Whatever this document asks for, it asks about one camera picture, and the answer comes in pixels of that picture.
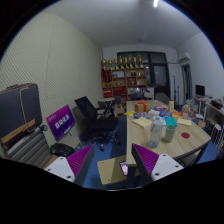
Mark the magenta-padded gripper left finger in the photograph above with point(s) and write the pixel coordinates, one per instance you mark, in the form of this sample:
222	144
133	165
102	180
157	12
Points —
63	166

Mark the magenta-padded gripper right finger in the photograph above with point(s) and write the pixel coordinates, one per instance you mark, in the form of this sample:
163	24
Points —
163	166

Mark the clear plastic water bottle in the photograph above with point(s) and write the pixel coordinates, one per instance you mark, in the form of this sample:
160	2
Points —
155	133

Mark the black bag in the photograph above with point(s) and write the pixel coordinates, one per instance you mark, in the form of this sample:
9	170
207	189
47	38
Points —
62	150

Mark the green cup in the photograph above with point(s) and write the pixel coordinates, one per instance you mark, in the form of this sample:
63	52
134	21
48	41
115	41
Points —
170	134

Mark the red round coaster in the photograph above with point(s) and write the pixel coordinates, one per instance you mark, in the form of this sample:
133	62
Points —
185	135

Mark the silver ribbed suitcase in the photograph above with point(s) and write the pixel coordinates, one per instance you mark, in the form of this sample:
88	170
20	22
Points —
28	150

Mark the purple sign board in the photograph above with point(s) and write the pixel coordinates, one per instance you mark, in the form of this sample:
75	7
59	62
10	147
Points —
60	122

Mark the white booklet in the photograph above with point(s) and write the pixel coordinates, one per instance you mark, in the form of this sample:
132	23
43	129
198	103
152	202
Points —
163	121

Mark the yellow notebook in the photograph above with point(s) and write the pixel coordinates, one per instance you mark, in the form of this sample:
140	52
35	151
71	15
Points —
142	122
184	122

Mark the blue and red book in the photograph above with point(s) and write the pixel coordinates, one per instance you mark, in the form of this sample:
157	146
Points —
165	114

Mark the black office chair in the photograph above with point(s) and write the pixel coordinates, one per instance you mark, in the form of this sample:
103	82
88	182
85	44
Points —
96	125

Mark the pink box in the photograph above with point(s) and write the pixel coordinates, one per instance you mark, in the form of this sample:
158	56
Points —
160	108

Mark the pink flowers in white pot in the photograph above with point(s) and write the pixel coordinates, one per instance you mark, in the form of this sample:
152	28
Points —
185	109

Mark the yellow gift box red ribbon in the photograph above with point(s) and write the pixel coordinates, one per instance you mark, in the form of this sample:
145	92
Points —
142	107

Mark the white round stool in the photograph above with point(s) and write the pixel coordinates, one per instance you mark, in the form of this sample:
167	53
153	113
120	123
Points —
216	127

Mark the grey chair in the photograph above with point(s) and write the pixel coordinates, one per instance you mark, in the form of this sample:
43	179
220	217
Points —
162	97

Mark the dark suitcase with tan trim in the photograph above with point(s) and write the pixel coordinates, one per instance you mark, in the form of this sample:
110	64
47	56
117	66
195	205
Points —
16	113

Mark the cluttered side desk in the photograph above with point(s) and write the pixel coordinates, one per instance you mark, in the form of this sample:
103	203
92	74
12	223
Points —
213	108

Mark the small round table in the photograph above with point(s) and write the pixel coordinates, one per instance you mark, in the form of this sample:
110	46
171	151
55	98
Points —
106	100

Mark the black computer monitor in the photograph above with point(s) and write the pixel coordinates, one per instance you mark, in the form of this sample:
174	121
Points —
200	90

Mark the black framed glass door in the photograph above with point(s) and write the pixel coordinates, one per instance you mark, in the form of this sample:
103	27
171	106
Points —
160	76

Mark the wooden shelf unit with trophies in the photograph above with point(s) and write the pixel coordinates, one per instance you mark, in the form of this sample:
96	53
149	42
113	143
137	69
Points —
123	81

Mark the white air conditioner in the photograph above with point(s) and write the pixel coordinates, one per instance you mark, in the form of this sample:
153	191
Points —
185	57

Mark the ceiling tube light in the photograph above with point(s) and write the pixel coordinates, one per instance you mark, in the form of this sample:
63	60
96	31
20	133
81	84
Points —
155	3

